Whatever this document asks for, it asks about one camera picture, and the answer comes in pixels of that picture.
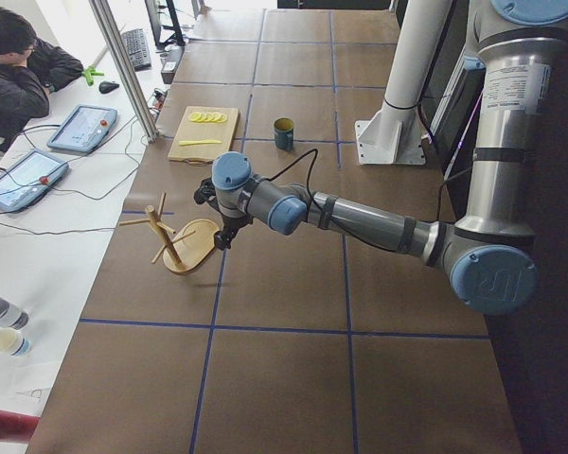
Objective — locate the aluminium frame post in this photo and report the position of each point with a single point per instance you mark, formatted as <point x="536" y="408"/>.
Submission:
<point x="108" y="27"/>

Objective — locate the clear plastic bottle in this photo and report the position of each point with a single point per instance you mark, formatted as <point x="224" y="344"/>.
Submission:
<point x="11" y="315"/>

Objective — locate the black computer mouse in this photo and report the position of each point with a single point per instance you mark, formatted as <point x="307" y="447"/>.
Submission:
<point x="106" y="87"/>

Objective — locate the white paper cup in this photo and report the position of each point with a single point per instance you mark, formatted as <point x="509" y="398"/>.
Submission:
<point x="13" y="343"/>

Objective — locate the yellow plastic knife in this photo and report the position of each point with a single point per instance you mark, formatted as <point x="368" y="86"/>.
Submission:
<point x="188" y="143"/>

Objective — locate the dark green yellow-lined mug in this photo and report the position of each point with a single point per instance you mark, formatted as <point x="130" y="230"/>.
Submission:
<point x="283" y="133"/>

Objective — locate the person in black jacket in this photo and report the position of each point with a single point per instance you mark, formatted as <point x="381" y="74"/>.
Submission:
<point x="30" y="70"/>

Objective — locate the upper blue teach pendant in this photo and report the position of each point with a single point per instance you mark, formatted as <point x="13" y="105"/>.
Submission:
<point x="84" y="129"/>

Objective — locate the bamboo cutting board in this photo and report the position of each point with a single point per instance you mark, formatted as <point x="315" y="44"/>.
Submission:
<point x="203" y="154"/>

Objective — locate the blue teach pendant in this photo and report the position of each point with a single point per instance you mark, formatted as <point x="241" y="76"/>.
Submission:
<point x="29" y="179"/>
<point x="84" y="129"/>

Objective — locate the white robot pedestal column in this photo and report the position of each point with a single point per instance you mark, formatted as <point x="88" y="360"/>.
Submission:
<point x="392" y="136"/>

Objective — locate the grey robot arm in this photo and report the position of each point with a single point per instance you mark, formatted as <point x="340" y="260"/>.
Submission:
<point x="485" y="253"/>

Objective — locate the wooden mug tree rack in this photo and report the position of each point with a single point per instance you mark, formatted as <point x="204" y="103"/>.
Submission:
<point x="182" y="251"/>

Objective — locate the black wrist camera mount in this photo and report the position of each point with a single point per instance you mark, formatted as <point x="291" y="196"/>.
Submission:
<point x="206" y="193"/>

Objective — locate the black keyboard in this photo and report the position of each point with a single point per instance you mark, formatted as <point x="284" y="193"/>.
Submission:
<point x="136" y="46"/>

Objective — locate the red object at edge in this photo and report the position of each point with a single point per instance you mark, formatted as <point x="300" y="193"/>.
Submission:
<point x="17" y="427"/>

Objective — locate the lower blue teach pendant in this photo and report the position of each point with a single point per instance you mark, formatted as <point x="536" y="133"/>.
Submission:
<point x="29" y="179"/>

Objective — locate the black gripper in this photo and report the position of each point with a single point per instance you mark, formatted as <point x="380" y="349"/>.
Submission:
<point x="231" y="222"/>

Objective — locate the lemon slices row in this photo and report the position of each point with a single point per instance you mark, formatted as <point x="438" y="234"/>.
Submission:
<point x="207" y="117"/>

